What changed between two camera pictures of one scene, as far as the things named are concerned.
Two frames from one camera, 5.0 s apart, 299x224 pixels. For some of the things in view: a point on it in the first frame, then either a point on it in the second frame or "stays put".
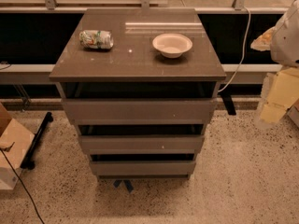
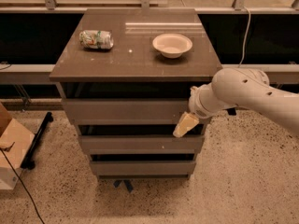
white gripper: x=286 y=42 → x=195 y=105
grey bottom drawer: x=143 y=167 stays put
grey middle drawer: x=140 y=145 stays put
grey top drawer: x=139 y=111 stays put
